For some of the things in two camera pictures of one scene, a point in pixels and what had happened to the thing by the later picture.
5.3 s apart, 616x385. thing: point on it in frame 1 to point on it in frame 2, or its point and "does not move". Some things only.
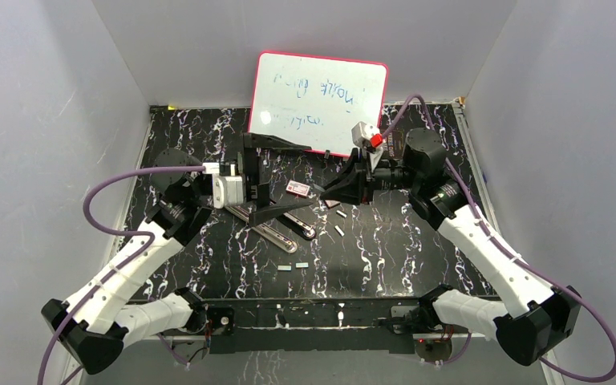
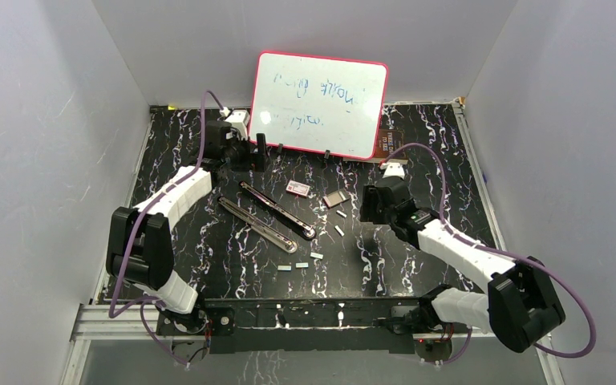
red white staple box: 297,188 does not move
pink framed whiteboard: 315,101 does not move
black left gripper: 256,189 to 253,162
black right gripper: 354,186 to 369,199
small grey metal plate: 331,203 does not move
